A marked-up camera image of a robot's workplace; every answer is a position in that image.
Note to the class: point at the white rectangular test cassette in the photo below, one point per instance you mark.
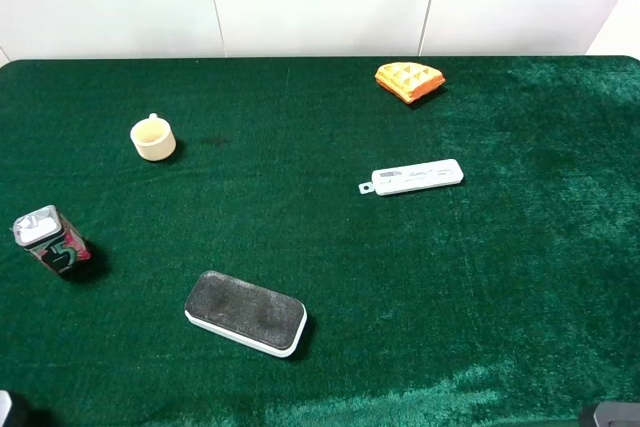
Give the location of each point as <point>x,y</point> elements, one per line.
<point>415,177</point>

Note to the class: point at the five gum container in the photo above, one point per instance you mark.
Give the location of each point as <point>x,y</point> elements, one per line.
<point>49,237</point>

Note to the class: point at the black white device bottom left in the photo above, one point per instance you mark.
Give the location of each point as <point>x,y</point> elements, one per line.
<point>14,409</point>

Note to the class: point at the cream plastic toy cup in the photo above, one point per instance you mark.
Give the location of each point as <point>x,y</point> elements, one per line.
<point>153,138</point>

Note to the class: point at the orange toy waffle piece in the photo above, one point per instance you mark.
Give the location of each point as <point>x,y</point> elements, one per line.
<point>409,81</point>

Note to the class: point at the whiteboard eraser black felt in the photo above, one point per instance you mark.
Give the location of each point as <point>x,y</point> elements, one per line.
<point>259,318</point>

